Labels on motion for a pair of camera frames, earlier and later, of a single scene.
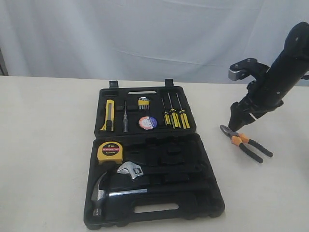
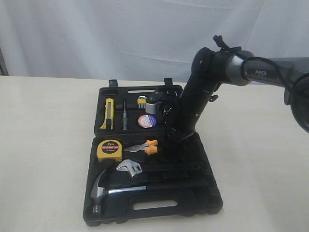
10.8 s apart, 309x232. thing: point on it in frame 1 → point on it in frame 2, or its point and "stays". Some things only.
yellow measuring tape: [109, 151] stays
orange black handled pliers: [237, 138] → [150, 147]
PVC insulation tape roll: [147, 123] stays
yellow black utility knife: [109, 117] stays
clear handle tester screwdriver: [125, 120] stays
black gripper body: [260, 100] → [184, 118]
